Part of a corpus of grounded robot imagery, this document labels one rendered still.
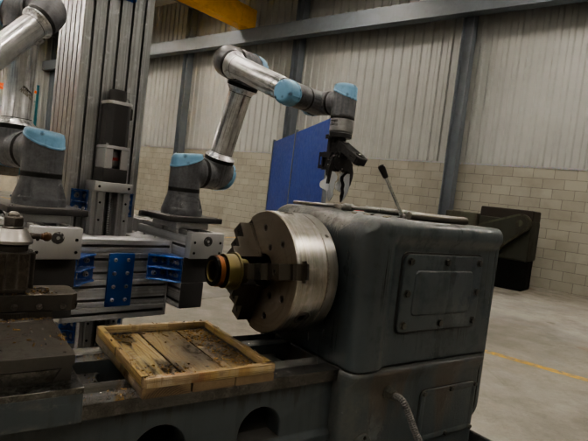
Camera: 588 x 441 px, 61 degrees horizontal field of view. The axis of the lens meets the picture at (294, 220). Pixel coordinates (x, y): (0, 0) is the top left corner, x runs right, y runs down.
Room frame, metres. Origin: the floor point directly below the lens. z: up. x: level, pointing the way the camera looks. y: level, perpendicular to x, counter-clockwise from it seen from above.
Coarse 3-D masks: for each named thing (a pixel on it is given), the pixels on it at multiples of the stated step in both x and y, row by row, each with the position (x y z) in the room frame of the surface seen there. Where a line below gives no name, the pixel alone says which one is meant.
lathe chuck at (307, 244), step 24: (264, 216) 1.28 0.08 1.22; (288, 216) 1.24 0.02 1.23; (264, 240) 1.27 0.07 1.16; (288, 240) 1.19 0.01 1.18; (312, 240) 1.20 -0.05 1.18; (312, 264) 1.17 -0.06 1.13; (288, 288) 1.17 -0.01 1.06; (312, 288) 1.17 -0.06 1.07; (264, 312) 1.24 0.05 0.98; (288, 312) 1.16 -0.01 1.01; (312, 312) 1.20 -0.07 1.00
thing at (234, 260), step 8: (216, 256) 1.18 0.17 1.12; (224, 256) 1.20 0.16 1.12; (232, 256) 1.19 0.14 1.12; (240, 256) 1.20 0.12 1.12; (208, 264) 1.20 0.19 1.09; (216, 264) 1.17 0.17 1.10; (224, 264) 1.17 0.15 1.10; (232, 264) 1.18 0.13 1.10; (240, 264) 1.19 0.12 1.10; (208, 272) 1.21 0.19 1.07; (216, 272) 1.16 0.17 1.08; (224, 272) 1.16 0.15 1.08; (232, 272) 1.17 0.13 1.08; (240, 272) 1.18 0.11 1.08; (208, 280) 1.19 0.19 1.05; (216, 280) 1.16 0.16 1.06; (224, 280) 1.17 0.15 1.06; (232, 280) 1.18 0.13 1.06; (240, 280) 1.18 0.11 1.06; (232, 288) 1.21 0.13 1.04
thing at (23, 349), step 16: (16, 320) 0.97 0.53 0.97; (32, 320) 0.99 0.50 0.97; (48, 320) 1.00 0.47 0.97; (0, 336) 0.88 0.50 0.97; (16, 336) 0.89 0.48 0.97; (32, 336) 0.90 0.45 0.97; (48, 336) 0.91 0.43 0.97; (0, 352) 0.80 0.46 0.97; (16, 352) 0.81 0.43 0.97; (32, 352) 0.82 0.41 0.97; (48, 352) 0.83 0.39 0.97; (64, 352) 0.84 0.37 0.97; (0, 368) 0.77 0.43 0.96; (16, 368) 0.78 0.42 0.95; (32, 368) 0.80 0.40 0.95; (48, 368) 0.81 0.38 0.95; (64, 368) 0.82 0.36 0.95; (0, 384) 0.77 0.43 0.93; (16, 384) 0.78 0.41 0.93
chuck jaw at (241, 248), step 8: (240, 224) 1.30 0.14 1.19; (248, 224) 1.32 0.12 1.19; (240, 232) 1.30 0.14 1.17; (248, 232) 1.30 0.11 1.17; (240, 240) 1.27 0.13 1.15; (248, 240) 1.28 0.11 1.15; (256, 240) 1.30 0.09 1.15; (232, 248) 1.24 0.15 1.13; (240, 248) 1.25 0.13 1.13; (248, 248) 1.26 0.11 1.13; (256, 248) 1.28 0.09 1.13; (248, 256) 1.25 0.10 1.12; (256, 256) 1.26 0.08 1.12; (264, 256) 1.28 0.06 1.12
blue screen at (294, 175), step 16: (320, 128) 6.77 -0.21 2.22; (272, 144) 10.24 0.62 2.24; (288, 144) 8.75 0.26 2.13; (304, 144) 7.54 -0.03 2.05; (320, 144) 6.67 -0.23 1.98; (272, 160) 10.10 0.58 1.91; (288, 160) 8.59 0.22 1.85; (304, 160) 7.42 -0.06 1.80; (320, 160) 6.57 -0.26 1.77; (272, 176) 9.90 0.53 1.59; (288, 176) 8.44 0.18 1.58; (304, 176) 7.31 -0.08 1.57; (320, 176) 6.48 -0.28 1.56; (272, 192) 9.70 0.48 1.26; (288, 192) 8.23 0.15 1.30; (304, 192) 7.19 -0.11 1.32; (320, 192) 6.39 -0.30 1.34; (272, 208) 9.51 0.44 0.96
